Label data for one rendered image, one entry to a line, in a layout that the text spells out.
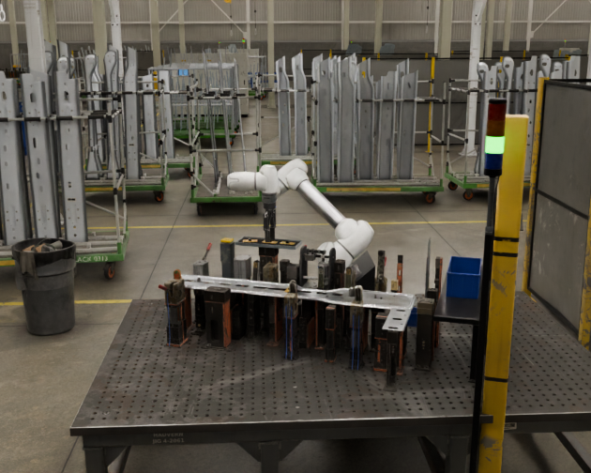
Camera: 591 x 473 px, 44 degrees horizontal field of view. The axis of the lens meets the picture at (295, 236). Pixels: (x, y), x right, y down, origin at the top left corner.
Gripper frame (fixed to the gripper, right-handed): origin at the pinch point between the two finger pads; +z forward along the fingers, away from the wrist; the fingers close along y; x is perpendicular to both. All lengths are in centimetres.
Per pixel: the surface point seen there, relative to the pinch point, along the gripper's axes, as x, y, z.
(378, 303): 75, 36, 20
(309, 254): 29.9, 15.6, 4.2
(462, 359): 117, 23, 50
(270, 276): 9.3, 21.8, 17.1
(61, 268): -210, -70, 64
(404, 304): 88, 33, 20
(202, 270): -32.3, 24.3, 17.6
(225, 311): -3, 54, 28
